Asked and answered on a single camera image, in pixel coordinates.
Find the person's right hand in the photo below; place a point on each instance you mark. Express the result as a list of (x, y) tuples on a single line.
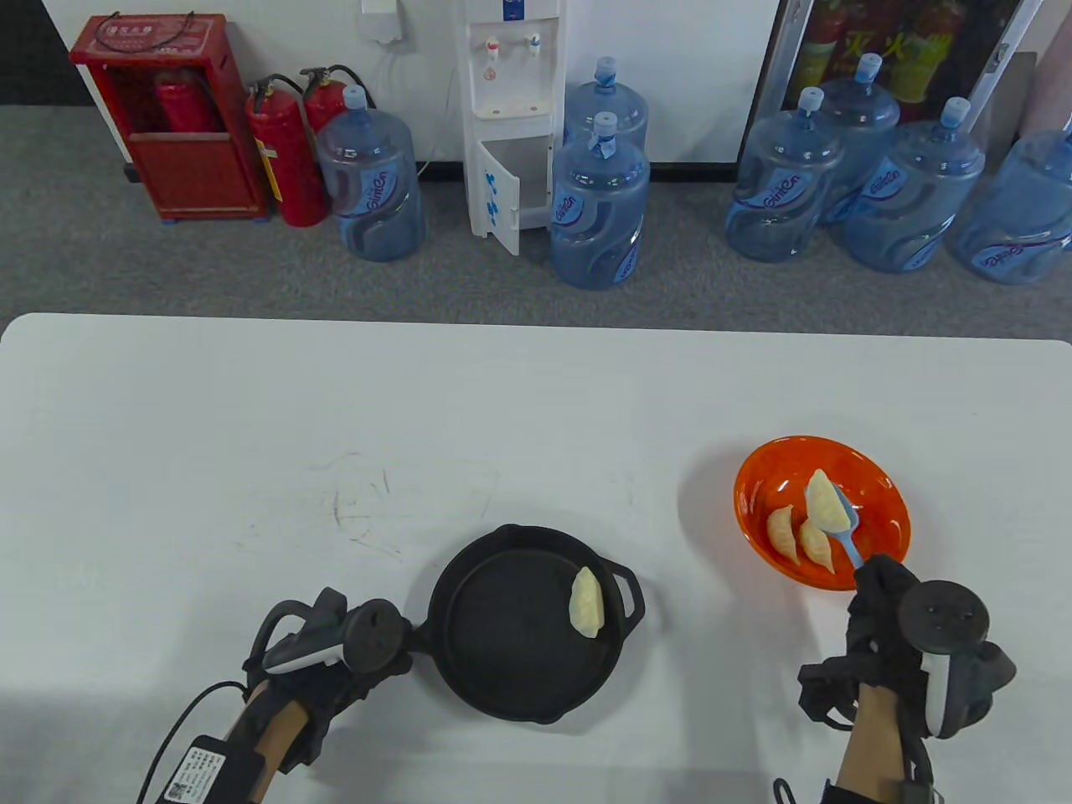
[(875, 620)]

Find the white wall adapter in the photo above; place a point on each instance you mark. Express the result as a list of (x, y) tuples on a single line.
[(381, 21)]

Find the black labelled wrist box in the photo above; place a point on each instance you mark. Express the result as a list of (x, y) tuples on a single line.
[(213, 770), (879, 796)]

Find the orange plastic bowl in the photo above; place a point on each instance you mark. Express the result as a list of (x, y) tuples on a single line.
[(879, 511)]

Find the red fire extinguisher cabinet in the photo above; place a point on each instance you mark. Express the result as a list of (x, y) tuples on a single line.
[(201, 167)]

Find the black round tracker controller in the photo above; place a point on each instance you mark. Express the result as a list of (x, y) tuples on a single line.
[(373, 636), (942, 620)]

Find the light blue dessert shovel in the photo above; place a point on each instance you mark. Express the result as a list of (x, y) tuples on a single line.
[(854, 557)]

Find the pale yellow dumpling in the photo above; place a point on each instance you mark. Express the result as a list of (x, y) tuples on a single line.
[(816, 548), (783, 532), (825, 502), (586, 603)]

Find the person's left hand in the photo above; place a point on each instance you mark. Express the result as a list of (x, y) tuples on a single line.
[(335, 691)]

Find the person's right forearm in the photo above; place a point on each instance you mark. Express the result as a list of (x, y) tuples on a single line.
[(871, 745)]

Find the red fire extinguisher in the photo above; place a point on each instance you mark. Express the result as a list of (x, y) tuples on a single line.
[(322, 100), (285, 167), (180, 105)]

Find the blue water jug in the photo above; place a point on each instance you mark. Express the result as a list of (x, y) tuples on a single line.
[(913, 201), (1017, 218), (599, 218), (373, 193), (607, 105), (867, 117), (779, 193)]

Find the white water dispenser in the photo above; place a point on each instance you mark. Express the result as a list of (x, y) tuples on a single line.
[(511, 84)]

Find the black frying pan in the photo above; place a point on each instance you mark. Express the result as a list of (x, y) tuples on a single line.
[(502, 636)]

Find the glass fire hydrant cabinet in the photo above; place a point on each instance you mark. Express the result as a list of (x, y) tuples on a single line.
[(904, 50)]

